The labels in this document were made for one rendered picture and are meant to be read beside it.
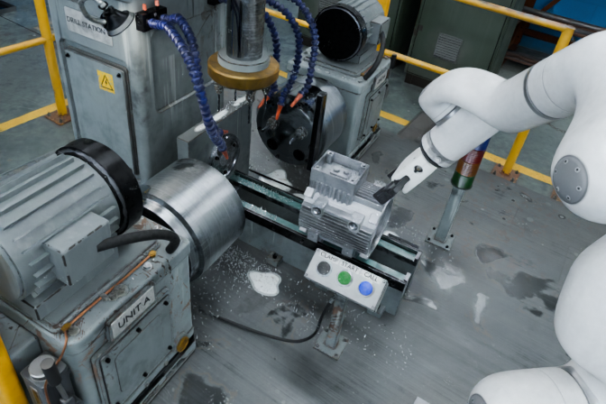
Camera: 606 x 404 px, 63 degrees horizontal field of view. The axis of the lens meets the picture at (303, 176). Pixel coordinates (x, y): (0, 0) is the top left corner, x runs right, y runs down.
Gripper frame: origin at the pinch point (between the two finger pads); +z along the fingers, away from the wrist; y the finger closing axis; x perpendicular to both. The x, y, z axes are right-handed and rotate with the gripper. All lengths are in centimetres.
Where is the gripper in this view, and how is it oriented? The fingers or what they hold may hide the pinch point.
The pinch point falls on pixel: (387, 187)
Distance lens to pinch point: 116.3
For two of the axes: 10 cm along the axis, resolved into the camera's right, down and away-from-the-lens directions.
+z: -5.3, 5.0, 6.8
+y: 4.8, -4.9, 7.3
